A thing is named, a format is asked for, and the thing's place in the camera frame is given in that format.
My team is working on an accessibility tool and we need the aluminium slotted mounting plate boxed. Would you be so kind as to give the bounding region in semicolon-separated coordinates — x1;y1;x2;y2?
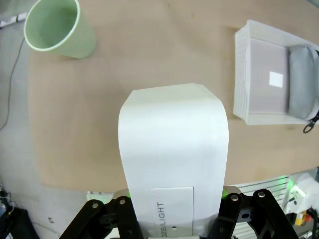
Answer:
238;175;292;209

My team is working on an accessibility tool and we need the thin grey floor cable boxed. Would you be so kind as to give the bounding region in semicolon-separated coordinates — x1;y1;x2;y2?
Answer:
0;37;26;130

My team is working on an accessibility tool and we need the grey Campus notebook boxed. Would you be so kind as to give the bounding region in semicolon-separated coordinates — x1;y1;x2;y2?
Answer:
248;37;290;115

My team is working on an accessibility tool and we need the white perforated plastic basket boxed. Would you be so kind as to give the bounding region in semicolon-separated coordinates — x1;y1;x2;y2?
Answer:
233;19;319;125

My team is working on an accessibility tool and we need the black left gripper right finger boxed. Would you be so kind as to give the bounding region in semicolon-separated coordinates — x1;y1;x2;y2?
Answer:
209;185;300;239

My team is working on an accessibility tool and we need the pale green plastic cup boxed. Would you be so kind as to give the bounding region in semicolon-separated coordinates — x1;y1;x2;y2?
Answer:
23;0;97;60

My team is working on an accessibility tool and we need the white cable connector strip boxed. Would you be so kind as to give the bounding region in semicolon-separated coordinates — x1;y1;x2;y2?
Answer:
0;14;27;28

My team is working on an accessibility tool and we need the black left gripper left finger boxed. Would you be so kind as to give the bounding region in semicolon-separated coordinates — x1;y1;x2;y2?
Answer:
59;188;145;239

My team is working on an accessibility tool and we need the grey zippered pencil case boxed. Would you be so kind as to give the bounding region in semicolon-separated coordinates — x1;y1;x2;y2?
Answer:
288;44;319;134

